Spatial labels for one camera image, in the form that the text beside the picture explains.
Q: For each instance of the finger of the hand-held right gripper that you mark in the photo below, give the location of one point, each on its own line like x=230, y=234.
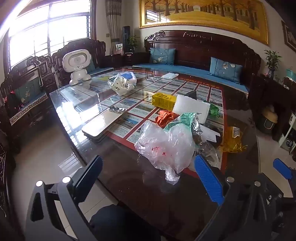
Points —
x=281, y=166

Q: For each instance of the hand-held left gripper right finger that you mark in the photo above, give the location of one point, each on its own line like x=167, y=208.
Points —
x=208, y=183

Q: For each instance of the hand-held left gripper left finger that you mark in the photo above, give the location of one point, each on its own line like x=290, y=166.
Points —
x=90, y=176

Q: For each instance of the clear plastic bag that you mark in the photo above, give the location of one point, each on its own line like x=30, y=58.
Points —
x=159, y=148

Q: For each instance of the orange paper ball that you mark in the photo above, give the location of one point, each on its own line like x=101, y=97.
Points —
x=165, y=117

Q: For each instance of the white shelf unit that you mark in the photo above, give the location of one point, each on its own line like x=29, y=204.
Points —
x=288, y=136

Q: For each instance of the small clear plastic wrapper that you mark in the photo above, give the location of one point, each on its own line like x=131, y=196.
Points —
x=208, y=150

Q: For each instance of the yellow cellophane wrapper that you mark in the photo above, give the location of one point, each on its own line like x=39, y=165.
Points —
x=231, y=141

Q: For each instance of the dark basket with beige lid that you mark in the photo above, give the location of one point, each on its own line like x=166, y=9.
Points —
x=269, y=119

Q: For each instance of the green white snack wrapper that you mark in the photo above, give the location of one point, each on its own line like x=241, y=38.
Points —
x=185, y=119

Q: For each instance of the green paper ball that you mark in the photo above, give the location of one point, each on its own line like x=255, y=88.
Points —
x=214, y=110

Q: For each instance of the dark wooden cabinet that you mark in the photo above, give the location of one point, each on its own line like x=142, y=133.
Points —
x=266, y=92

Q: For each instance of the white foam block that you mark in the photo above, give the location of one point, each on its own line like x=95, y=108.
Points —
x=189, y=106

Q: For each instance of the black foam block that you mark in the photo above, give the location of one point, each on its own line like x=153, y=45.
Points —
x=192, y=95

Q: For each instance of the yellow milk carton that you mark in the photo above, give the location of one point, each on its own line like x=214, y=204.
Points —
x=163, y=100

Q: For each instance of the white printed plastic bag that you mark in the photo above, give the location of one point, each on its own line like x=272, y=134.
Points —
x=120, y=85

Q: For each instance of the teal embroidered chair cushion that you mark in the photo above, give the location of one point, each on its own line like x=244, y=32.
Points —
x=27, y=90
x=91, y=66

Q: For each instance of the bamboo plant in vase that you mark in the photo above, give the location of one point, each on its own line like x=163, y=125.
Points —
x=272, y=60

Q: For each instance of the white bag with blue contents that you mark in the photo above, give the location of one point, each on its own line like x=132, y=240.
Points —
x=128, y=75

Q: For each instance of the blue embroidered cushion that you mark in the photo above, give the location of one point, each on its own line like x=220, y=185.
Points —
x=224, y=69
x=161, y=56

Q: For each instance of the white tissue pack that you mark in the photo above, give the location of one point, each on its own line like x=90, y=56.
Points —
x=170, y=75

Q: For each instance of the blue sofa seat pad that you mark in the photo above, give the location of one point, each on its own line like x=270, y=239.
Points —
x=192, y=69

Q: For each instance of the white toy robot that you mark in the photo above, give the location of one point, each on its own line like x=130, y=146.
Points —
x=76, y=60

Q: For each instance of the carved wooden armchair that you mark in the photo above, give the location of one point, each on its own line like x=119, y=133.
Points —
x=23, y=69
x=99, y=53

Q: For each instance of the dark wooden side table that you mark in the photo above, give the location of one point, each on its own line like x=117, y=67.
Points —
x=136, y=58

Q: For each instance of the standing photo card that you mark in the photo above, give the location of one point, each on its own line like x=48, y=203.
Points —
x=118, y=48

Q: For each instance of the small dark framed picture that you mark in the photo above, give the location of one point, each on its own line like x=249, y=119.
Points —
x=290, y=34

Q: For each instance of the dark wooden sofa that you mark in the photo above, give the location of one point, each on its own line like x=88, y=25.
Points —
x=196, y=51

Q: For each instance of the small green potted plant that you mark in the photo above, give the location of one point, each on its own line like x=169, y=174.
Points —
x=132, y=42

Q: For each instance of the black tower speaker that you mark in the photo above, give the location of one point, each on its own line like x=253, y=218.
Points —
x=126, y=39

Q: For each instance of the large window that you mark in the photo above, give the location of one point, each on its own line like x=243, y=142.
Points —
x=34, y=34

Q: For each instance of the beige curtain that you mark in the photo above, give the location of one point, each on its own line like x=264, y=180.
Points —
x=113, y=20

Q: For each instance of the gold framed tree painting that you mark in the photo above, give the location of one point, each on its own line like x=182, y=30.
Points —
x=196, y=14

